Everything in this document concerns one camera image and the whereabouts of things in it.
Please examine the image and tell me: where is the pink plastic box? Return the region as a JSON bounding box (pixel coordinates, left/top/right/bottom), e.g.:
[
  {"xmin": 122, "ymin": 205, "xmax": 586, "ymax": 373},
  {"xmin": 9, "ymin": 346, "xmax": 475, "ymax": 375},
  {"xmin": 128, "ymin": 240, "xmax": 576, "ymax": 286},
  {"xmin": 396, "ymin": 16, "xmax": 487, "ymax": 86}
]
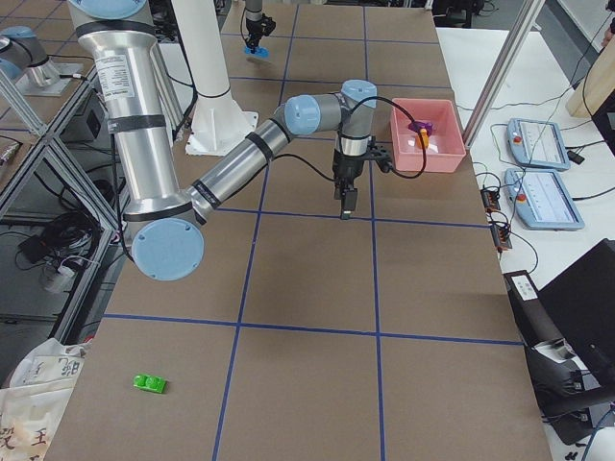
[{"xmin": 390, "ymin": 98, "xmax": 466, "ymax": 173}]

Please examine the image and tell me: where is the purple block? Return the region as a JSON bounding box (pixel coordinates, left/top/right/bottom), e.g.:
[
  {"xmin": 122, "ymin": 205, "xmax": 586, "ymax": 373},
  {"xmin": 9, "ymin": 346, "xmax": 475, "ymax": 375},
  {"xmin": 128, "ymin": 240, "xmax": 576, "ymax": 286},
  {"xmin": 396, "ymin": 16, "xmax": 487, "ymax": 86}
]
[{"xmin": 407, "ymin": 120, "xmax": 433, "ymax": 135}]

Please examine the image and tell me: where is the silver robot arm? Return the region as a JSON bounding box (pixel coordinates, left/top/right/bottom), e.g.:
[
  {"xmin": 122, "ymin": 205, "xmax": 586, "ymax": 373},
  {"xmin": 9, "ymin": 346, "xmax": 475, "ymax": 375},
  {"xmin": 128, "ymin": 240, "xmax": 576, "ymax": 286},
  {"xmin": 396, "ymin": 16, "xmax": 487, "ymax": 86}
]
[
  {"xmin": 69, "ymin": 1, "xmax": 378, "ymax": 280},
  {"xmin": 231, "ymin": 1, "xmax": 333, "ymax": 197}
]

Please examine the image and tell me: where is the grey orange usb hub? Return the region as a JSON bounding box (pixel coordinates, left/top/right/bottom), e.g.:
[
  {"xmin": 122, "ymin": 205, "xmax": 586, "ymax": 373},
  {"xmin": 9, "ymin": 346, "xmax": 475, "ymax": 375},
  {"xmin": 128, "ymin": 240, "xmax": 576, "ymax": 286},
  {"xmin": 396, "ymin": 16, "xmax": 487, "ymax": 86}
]
[
  {"xmin": 490, "ymin": 223, "xmax": 512, "ymax": 254},
  {"xmin": 480, "ymin": 188, "xmax": 501, "ymax": 213}
]

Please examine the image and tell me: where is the black box with label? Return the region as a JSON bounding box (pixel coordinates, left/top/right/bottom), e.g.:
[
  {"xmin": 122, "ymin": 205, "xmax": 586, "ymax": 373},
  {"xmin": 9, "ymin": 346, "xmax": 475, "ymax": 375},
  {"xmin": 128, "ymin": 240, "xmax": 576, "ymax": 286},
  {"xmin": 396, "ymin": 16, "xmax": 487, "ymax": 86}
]
[{"xmin": 503, "ymin": 271, "xmax": 563, "ymax": 348}]

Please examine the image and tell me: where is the aluminium frame post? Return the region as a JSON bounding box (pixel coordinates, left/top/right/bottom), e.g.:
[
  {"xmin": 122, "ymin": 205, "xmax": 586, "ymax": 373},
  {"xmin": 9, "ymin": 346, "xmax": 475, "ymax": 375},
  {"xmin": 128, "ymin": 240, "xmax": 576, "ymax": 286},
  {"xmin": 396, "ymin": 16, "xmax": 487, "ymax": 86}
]
[{"xmin": 462, "ymin": 0, "xmax": 546, "ymax": 149}]

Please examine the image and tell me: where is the white printed cloth bag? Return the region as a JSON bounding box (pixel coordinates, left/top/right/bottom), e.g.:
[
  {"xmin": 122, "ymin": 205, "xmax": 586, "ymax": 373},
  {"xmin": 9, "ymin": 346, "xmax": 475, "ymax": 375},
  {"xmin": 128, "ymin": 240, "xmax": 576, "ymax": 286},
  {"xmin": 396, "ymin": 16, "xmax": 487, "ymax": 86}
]
[{"xmin": 1, "ymin": 338, "xmax": 91, "ymax": 460}]

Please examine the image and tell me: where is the black laptop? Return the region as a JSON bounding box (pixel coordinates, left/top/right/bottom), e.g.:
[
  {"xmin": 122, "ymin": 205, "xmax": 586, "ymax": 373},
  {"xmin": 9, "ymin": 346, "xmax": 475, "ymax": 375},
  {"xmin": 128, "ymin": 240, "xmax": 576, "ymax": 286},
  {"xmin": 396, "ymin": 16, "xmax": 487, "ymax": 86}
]
[{"xmin": 523, "ymin": 238, "xmax": 615, "ymax": 446}]

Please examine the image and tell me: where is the teach pendant with red button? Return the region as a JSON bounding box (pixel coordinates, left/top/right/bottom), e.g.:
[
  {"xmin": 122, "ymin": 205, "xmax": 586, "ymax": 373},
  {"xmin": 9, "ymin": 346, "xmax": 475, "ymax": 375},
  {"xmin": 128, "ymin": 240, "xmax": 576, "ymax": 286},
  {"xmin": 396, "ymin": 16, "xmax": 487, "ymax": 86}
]
[{"xmin": 506, "ymin": 118, "xmax": 570, "ymax": 171}]

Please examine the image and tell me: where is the green block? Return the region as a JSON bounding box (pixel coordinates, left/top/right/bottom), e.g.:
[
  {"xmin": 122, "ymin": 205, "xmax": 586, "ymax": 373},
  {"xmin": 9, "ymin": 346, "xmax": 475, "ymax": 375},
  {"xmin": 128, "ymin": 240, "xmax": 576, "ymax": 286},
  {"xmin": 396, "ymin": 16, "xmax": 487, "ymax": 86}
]
[{"xmin": 133, "ymin": 374, "xmax": 167, "ymax": 394}]

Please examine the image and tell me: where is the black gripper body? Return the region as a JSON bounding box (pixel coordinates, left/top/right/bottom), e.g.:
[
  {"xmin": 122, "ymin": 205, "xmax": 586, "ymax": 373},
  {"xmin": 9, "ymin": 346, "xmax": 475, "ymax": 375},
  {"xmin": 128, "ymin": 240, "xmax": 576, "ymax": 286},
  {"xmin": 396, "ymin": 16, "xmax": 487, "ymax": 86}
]
[
  {"xmin": 332, "ymin": 135, "xmax": 393, "ymax": 192},
  {"xmin": 246, "ymin": 13, "xmax": 277, "ymax": 41}
]

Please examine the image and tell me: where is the orange block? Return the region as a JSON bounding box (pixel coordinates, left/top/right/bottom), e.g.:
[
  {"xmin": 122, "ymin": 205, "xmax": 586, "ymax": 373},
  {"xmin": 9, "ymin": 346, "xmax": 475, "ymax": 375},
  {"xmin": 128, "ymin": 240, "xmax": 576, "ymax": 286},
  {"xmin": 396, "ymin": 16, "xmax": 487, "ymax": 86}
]
[{"xmin": 416, "ymin": 128, "xmax": 429, "ymax": 150}]

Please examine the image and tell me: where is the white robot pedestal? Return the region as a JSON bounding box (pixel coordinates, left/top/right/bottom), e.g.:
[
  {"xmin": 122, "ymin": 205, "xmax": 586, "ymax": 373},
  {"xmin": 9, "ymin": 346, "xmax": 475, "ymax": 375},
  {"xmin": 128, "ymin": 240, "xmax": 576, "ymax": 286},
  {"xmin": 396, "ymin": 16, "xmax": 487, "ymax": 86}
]
[{"xmin": 172, "ymin": 0, "xmax": 258, "ymax": 156}]

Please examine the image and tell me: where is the long blue block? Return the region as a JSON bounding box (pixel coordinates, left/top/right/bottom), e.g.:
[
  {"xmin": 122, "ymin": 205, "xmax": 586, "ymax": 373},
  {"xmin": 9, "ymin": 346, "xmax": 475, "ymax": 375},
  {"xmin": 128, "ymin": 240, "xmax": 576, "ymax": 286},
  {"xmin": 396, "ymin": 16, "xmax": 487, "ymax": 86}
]
[{"xmin": 244, "ymin": 46, "xmax": 269, "ymax": 60}]

